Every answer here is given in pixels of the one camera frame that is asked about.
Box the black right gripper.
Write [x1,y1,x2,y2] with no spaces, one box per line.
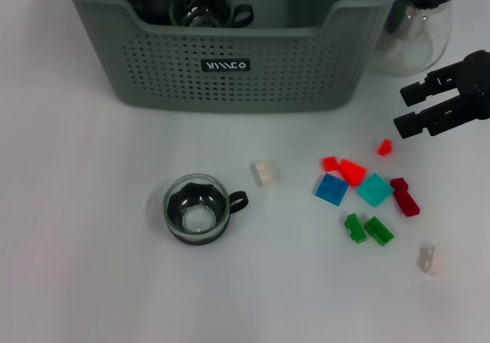
[393,50,490,140]

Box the glass teacup black base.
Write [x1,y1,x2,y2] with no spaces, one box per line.
[163,173,250,247]
[170,0,254,28]

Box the grey-green perforated storage bin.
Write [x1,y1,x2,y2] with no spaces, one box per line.
[55,0,410,115]

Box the clear glass carafe black lid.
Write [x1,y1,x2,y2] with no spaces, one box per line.
[369,0,459,77]

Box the dark red long brick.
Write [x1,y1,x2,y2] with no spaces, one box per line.
[390,177,421,218]

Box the teal flat toy brick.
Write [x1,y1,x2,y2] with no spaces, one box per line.
[358,172,395,209]

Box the orange-red slope brick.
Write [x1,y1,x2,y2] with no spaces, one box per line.
[338,158,368,187]

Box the small orange-red square brick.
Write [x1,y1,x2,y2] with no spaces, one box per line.
[321,155,341,172]

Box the blue flat toy brick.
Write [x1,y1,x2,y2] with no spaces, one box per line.
[314,172,349,207]

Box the green toy brick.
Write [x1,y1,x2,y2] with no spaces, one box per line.
[344,212,368,244]
[363,216,395,247]

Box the white toy brick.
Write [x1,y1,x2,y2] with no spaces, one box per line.
[416,243,447,277]
[250,158,280,187]

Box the black round teapot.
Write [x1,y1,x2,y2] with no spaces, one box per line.
[125,0,181,25]

